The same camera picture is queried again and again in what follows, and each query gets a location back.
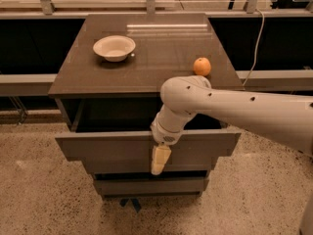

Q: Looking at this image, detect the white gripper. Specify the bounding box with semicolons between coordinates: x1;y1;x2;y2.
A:
151;113;185;175

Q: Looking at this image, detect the grey top drawer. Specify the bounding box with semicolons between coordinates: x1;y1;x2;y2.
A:
56;97;241;165

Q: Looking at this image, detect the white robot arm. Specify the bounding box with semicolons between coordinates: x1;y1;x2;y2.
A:
152;76;313;235

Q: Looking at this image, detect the grey bottom drawer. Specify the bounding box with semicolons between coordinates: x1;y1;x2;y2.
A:
94;178;208;196

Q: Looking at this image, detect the grey drawer cabinet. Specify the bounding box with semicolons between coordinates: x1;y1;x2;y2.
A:
48;13;246;201

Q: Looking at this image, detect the orange fruit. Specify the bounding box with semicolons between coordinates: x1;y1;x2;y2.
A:
193;57;211;76

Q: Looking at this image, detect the white bowl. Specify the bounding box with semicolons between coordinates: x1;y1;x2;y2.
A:
93;35;136;62

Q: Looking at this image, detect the white cable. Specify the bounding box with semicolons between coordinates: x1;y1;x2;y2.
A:
242;7;266;87

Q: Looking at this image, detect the metal railing frame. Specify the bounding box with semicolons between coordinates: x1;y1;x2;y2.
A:
0;0;313;18

